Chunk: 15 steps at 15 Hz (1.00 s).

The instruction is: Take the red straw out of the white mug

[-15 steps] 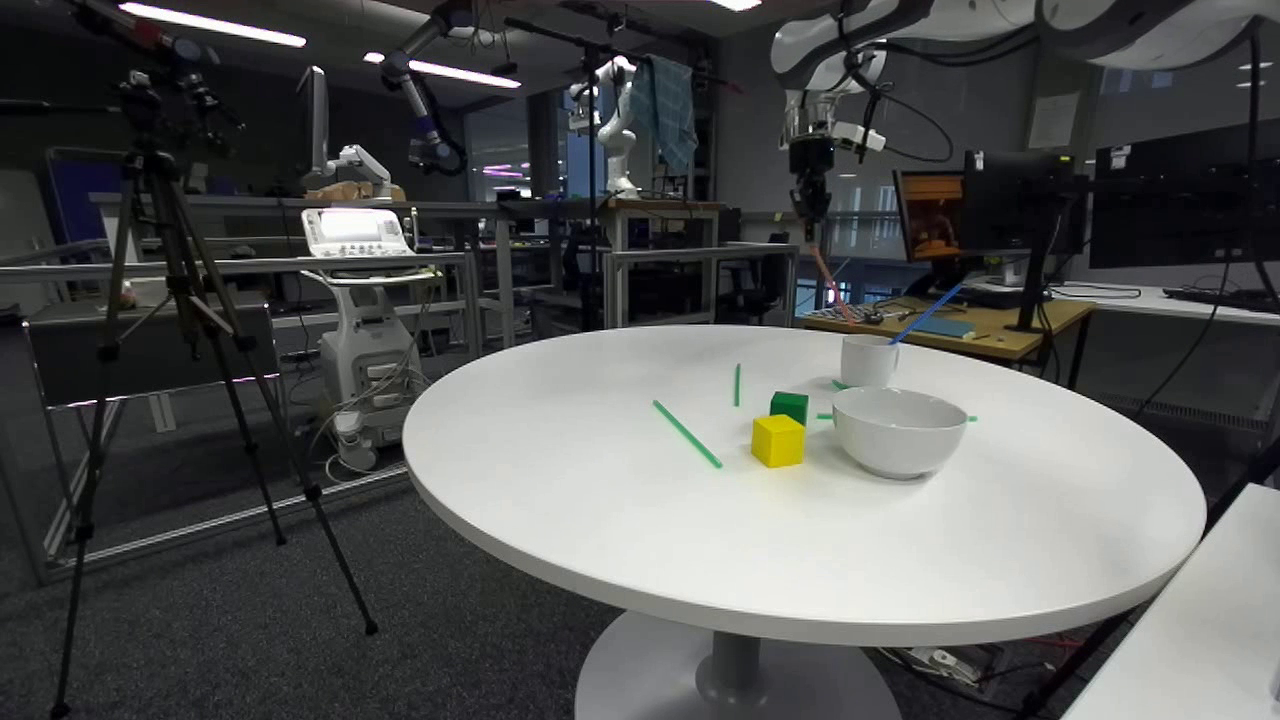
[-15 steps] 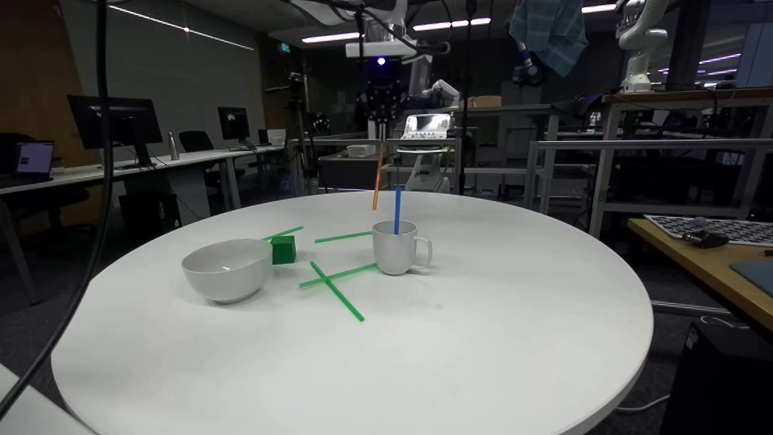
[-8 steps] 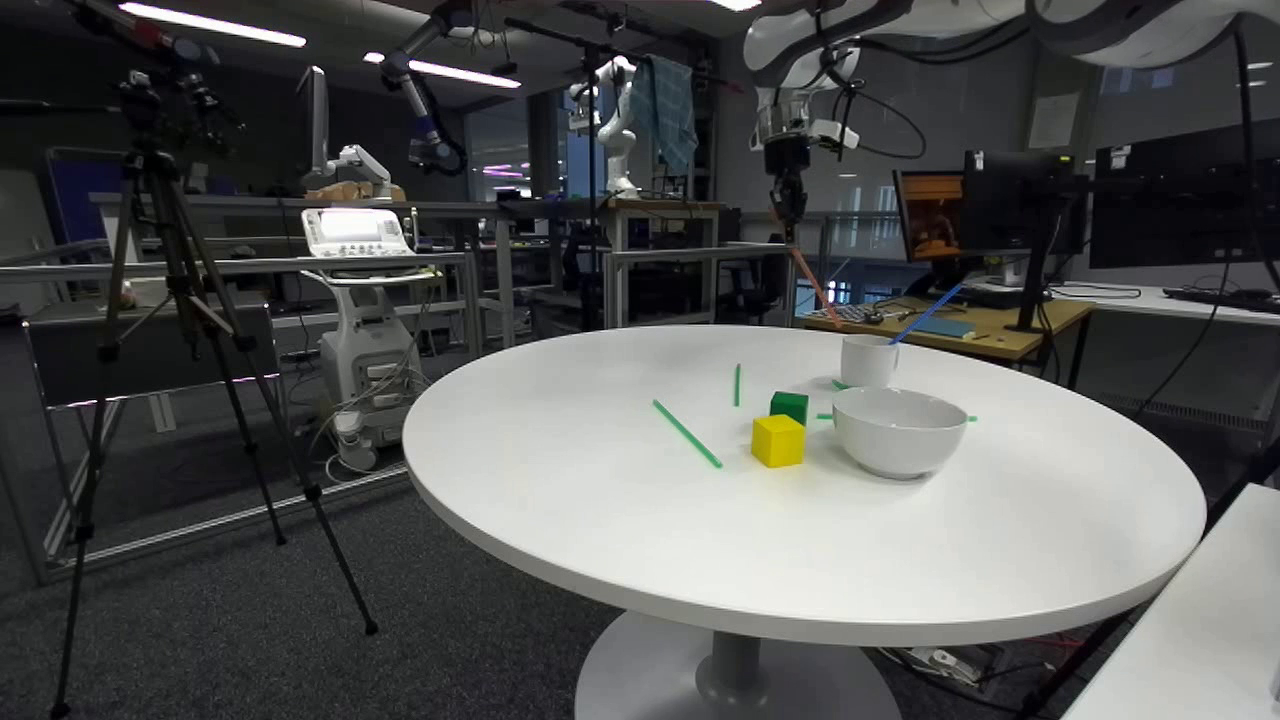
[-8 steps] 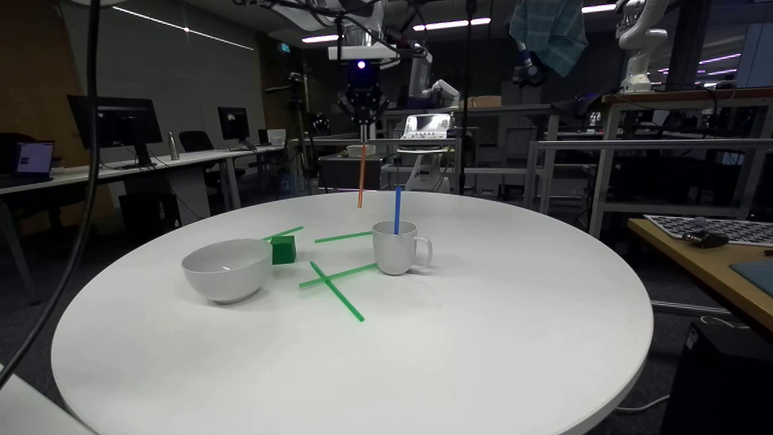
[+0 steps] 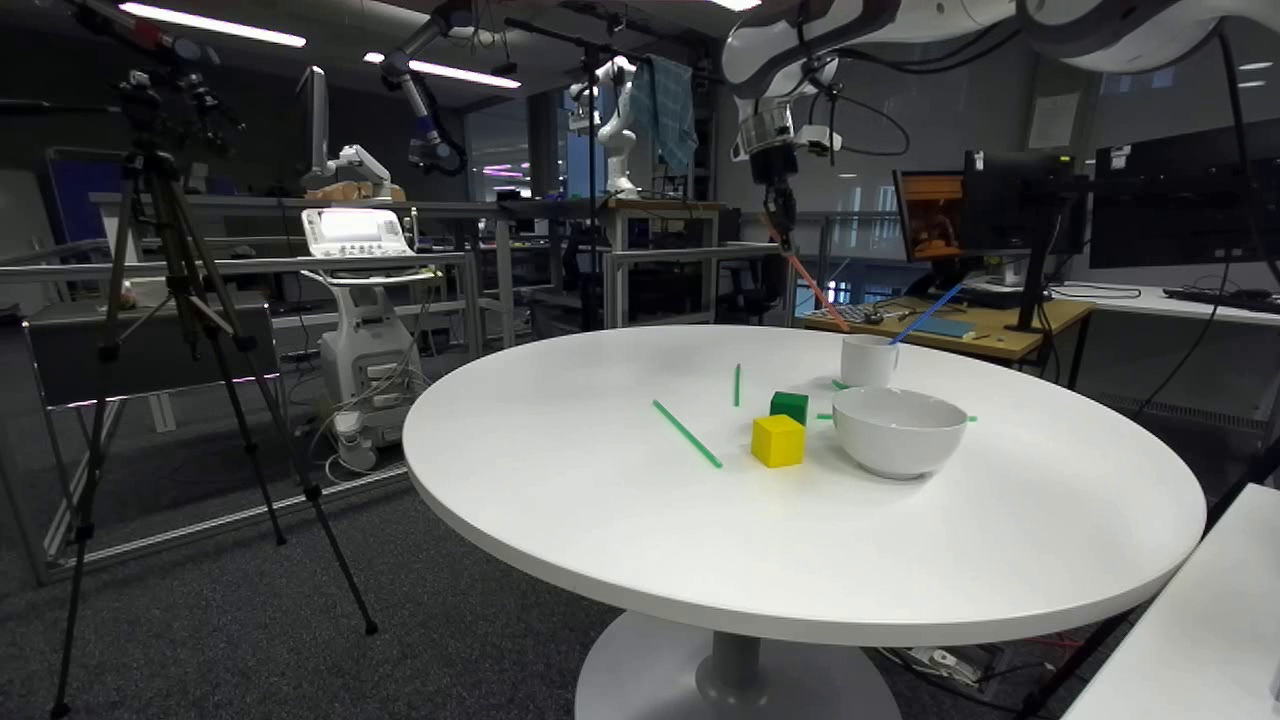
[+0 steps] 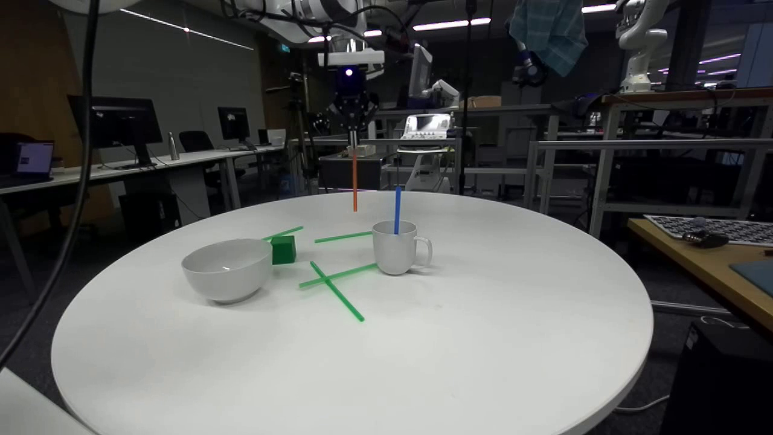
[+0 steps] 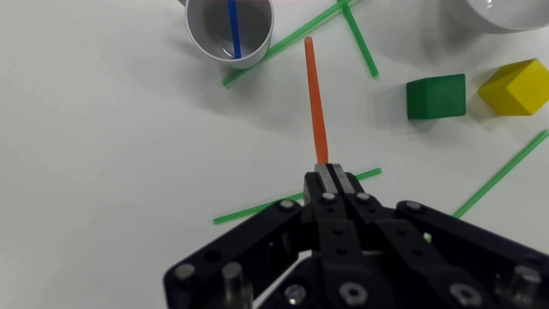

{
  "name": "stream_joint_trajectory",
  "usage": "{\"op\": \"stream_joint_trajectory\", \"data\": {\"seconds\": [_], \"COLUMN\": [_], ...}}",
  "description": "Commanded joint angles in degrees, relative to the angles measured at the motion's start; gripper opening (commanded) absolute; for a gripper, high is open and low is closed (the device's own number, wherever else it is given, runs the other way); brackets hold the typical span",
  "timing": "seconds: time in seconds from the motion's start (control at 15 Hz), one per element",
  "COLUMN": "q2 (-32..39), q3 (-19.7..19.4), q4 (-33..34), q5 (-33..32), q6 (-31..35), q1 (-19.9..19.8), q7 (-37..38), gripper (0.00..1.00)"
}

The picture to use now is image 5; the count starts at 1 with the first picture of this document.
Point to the wide dark monitor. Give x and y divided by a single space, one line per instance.
1185 200

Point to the white mug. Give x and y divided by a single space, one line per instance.
865 363

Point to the green straw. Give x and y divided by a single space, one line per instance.
823 419
686 433

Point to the monitor with orange screen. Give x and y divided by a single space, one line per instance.
962 215

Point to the white medical cart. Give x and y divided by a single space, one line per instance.
362 335

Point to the red straw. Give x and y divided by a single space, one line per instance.
818 288

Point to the yellow cube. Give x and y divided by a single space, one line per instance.
779 440

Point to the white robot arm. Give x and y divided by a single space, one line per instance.
1014 24

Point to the white side table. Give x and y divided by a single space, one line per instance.
1185 625

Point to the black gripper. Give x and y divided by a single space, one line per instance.
772 165

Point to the wooden desk with monitor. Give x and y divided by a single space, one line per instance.
984 326

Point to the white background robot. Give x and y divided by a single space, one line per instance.
616 122

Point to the teal cloth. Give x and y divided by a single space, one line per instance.
666 114

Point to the white table pedestal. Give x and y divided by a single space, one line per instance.
735 673

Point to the green cube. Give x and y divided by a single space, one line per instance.
790 405

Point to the black camera tripod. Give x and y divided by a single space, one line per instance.
173 265

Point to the white bowl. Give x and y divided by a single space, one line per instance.
903 433

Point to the blue straw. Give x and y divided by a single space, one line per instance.
933 310

